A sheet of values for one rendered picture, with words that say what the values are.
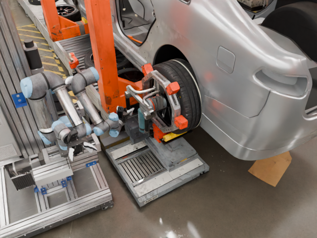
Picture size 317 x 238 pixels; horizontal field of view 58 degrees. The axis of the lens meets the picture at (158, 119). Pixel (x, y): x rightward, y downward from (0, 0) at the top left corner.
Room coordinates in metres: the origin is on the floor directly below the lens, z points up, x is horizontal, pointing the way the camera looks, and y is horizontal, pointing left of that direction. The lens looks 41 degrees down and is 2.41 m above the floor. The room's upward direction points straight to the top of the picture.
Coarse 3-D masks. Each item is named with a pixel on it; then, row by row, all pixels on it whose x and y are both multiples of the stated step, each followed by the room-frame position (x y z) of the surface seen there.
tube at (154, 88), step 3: (129, 87) 2.04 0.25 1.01; (132, 87) 2.03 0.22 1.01; (153, 87) 2.03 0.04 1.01; (156, 87) 2.02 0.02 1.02; (132, 90) 2.00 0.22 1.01; (135, 90) 1.99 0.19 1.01; (144, 90) 1.99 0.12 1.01; (147, 90) 1.99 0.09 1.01; (150, 90) 2.00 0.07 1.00; (153, 90) 2.02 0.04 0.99; (156, 90) 2.02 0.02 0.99; (138, 93) 1.97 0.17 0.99; (141, 93) 1.97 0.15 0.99
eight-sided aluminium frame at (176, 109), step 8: (152, 72) 2.10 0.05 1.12; (144, 80) 2.20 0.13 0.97; (160, 80) 1.98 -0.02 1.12; (168, 80) 1.97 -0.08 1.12; (144, 88) 2.21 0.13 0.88; (168, 96) 1.86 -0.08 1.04; (176, 104) 1.84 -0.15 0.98; (176, 112) 1.83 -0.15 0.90; (152, 120) 2.08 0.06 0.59; (160, 120) 2.05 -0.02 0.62; (160, 128) 1.96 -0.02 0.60; (168, 128) 1.85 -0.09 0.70; (176, 128) 1.80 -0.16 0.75
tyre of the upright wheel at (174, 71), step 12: (168, 60) 2.28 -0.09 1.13; (180, 60) 2.20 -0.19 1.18; (168, 72) 2.02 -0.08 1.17; (180, 72) 2.02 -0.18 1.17; (192, 72) 2.05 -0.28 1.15; (180, 84) 1.92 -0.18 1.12; (192, 84) 1.95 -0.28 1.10; (180, 96) 1.87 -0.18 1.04; (192, 96) 1.87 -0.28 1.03; (192, 108) 1.83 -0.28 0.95; (192, 120) 1.81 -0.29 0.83; (180, 132) 1.84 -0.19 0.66
